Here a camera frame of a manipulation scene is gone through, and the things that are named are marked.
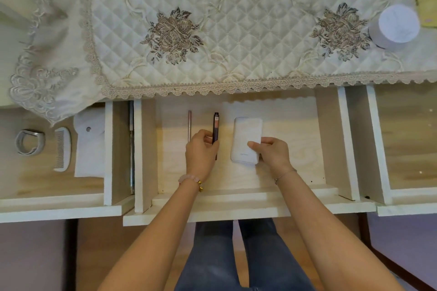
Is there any wide white drawer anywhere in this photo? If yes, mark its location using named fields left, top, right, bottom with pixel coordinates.
left=122, top=86, right=378, bottom=227

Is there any yellow hand mirror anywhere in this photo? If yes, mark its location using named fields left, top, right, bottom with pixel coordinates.
left=416, top=0, right=437, bottom=28

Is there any white comb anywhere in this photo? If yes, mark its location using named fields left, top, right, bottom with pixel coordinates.
left=53, top=127, right=72, bottom=173

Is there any person's right hand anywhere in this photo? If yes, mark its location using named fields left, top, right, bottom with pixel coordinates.
left=247, top=136, right=295, bottom=180

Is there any white round compact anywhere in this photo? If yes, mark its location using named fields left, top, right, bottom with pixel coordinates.
left=368, top=4, right=421, bottom=51

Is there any person's left forearm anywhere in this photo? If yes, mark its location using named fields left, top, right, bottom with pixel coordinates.
left=97, top=178, right=204, bottom=291

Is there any person's leg in jeans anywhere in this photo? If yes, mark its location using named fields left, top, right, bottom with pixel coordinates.
left=238, top=218, right=315, bottom=291
left=174, top=221, right=239, bottom=291

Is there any pink bead bracelet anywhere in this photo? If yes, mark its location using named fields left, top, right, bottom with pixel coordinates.
left=178, top=174, right=205, bottom=194

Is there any quilted lace table cloth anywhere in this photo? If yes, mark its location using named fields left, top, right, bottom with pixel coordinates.
left=9, top=0, right=437, bottom=127

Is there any person's right leg in jeans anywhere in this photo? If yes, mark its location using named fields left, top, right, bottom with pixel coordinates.
left=238, top=218, right=315, bottom=291

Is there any person's left leg in jeans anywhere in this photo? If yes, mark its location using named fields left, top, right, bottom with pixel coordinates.
left=174, top=221, right=239, bottom=291

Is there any person's right forearm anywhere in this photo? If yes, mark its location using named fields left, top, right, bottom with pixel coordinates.
left=275, top=171, right=405, bottom=291

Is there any black lipstick tube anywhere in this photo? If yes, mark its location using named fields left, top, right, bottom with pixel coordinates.
left=212, top=112, right=220, bottom=161

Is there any small white drawer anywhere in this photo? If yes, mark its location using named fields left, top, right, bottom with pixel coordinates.
left=365, top=82, right=437, bottom=217
left=0, top=100, right=136, bottom=224

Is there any beige snap pouch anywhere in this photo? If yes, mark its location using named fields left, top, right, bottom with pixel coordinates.
left=73, top=108, right=106, bottom=178

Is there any thin silver chain bracelet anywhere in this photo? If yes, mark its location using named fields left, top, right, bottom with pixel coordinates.
left=274, top=168, right=298, bottom=186

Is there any dark brown wooden trim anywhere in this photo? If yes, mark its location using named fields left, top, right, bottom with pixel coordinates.
left=358, top=213, right=437, bottom=291
left=65, top=219, right=79, bottom=291

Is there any white power bank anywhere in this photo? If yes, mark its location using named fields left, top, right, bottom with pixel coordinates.
left=230, top=117, right=264, bottom=165

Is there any cream dressing table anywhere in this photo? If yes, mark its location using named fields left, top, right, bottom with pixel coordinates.
left=0, top=0, right=437, bottom=110

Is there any silver grey wristband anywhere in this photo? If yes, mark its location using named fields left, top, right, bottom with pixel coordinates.
left=15, top=129, right=46, bottom=156

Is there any person's left hand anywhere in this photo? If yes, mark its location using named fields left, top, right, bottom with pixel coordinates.
left=183, top=129, right=220, bottom=184

